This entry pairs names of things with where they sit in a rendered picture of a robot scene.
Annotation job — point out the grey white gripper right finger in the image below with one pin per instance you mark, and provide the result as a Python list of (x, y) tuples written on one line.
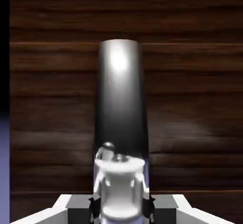
[(167, 208)]

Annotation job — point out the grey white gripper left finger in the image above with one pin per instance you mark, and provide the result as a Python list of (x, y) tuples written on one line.
[(76, 208)]

